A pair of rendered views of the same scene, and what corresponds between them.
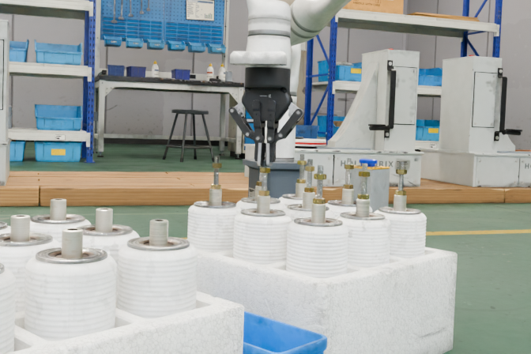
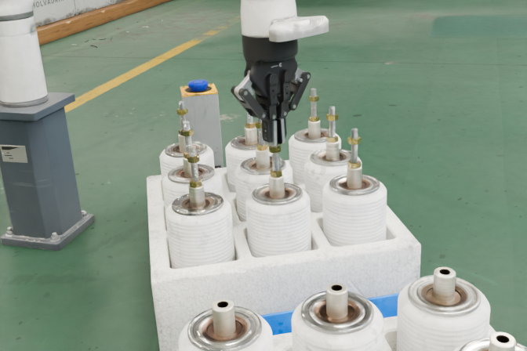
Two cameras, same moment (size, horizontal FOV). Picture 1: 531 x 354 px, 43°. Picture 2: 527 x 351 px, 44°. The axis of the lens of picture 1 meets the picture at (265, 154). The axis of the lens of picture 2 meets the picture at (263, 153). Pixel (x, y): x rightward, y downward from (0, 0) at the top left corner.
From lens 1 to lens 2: 0.96 m
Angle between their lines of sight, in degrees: 54
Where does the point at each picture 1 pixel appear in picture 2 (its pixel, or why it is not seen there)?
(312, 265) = (379, 228)
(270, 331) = (382, 307)
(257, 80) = (283, 52)
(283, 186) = (55, 131)
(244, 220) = (286, 212)
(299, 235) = (367, 207)
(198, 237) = (211, 249)
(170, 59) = not seen: outside the picture
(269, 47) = (291, 10)
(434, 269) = not seen: hidden behind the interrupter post
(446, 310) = not seen: hidden behind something
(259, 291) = (339, 276)
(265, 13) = not seen: outside the picture
